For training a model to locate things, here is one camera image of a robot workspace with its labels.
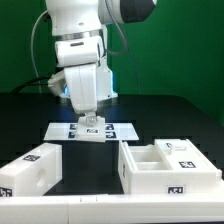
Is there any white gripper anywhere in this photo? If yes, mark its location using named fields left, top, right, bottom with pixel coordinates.
left=64, top=64, right=97, bottom=126

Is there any white cabinet door panel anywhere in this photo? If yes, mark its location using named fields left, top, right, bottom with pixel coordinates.
left=75, top=116, right=106, bottom=142
left=154, top=139, right=215, bottom=172

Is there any white cabinet body box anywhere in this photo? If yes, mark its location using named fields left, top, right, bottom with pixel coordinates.
left=118, top=141, right=224, bottom=195

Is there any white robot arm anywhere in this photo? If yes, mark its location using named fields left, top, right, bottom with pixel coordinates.
left=45, top=0, right=157, bottom=126

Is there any white cabinet top block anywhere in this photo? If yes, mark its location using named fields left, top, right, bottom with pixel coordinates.
left=0, top=143, right=62, bottom=197

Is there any white fiducial marker base plate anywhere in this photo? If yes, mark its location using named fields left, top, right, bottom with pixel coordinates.
left=44, top=123, right=139, bottom=141

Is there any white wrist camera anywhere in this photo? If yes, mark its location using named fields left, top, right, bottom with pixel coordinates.
left=48, top=71, right=66, bottom=96

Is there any black cable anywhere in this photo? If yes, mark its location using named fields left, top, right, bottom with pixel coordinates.
left=11, top=77, right=51, bottom=94

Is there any grey braided camera cable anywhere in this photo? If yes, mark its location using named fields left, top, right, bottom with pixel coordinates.
left=104, top=0, right=143, bottom=96

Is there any white cable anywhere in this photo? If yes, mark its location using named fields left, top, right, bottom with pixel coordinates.
left=30, top=9, right=49, bottom=94

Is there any white L-shaped obstacle frame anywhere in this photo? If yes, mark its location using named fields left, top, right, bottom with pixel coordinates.
left=0, top=183, right=224, bottom=224

